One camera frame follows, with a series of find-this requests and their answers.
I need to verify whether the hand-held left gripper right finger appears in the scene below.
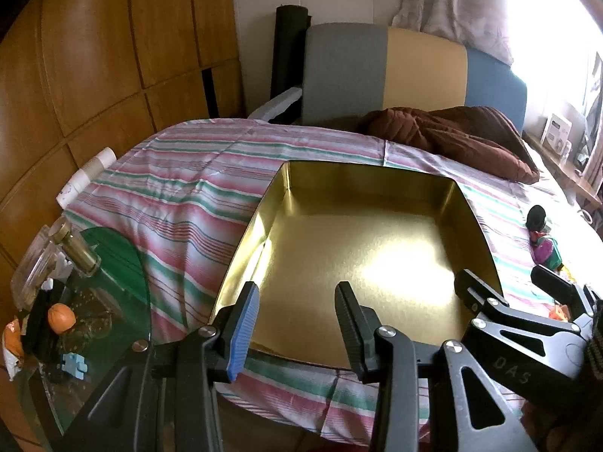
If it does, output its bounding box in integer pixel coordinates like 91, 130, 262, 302
334, 281, 538, 452

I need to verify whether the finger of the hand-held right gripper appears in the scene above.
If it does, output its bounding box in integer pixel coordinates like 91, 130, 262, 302
455, 269, 579, 344
532, 264, 601, 325

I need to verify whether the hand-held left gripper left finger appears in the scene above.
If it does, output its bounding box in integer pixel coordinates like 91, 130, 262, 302
61, 281, 261, 452

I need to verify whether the gold metal tin tray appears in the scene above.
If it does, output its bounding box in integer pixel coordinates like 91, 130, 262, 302
210, 161, 504, 370

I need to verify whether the black haired doll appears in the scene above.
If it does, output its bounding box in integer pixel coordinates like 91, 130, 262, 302
526, 205, 566, 274

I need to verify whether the wooden shelf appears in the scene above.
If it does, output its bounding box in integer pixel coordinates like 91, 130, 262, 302
523, 129, 603, 208

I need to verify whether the green round glass table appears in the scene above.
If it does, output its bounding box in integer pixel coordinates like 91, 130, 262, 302
9, 226, 152, 438

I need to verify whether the striped pink green bedsheet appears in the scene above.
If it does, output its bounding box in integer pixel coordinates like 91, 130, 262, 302
61, 118, 594, 448

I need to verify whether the white box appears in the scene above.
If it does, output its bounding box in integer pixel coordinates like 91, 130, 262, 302
541, 113, 573, 151

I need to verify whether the brown quilted blanket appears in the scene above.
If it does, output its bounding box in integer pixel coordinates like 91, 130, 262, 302
358, 106, 540, 184

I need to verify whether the blue puzzle piece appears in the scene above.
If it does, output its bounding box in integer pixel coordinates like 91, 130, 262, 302
61, 353, 89, 380

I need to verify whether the small orange fruit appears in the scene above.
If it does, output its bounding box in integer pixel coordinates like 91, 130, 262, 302
48, 304, 76, 333

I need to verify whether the glass bottle with brass cap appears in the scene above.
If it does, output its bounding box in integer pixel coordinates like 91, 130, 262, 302
12, 219, 102, 307

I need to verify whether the black stand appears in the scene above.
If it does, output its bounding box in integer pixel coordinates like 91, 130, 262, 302
21, 287, 62, 377

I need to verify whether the white printed tube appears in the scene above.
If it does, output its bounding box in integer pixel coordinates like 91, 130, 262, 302
57, 169, 95, 208

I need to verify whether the orange white packet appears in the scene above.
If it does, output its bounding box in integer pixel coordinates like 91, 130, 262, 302
2, 320, 24, 373

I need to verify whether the pale blue plastic bar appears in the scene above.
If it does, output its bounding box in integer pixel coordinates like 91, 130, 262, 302
247, 87, 302, 123

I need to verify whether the grey yellow blue headboard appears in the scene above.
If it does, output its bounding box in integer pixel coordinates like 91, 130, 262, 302
301, 23, 527, 133

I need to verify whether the black rolled mat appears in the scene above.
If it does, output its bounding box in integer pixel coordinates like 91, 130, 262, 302
271, 5, 312, 99

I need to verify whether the pale patterned curtain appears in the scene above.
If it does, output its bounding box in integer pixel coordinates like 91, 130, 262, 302
391, 0, 519, 64

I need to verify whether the wooden wardrobe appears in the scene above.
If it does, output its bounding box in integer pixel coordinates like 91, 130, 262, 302
0, 0, 243, 293

